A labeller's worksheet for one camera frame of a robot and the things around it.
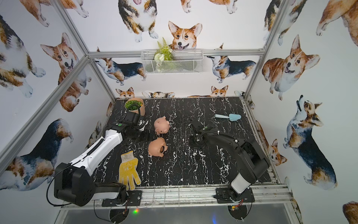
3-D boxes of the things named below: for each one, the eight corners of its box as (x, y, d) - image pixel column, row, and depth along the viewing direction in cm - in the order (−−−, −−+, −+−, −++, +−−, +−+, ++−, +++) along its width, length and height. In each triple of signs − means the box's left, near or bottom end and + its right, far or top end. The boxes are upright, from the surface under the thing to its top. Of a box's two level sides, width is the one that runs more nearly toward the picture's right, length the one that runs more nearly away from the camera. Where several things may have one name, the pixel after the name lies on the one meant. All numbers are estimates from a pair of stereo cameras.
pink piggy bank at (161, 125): (159, 138, 99) (157, 131, 91) (154, 128, 104) (151, 121, 97) (171, 132, 102) (170, 125, 95) (166, 123, 107) (164, 115, 100)
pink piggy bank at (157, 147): (150, 158, 90) (146, 151, 82) (152, 144, 96) (149, 137, 88) (166, 158, 90) (164, 151, 82) (167, 144, 96) (166, 137, 88)
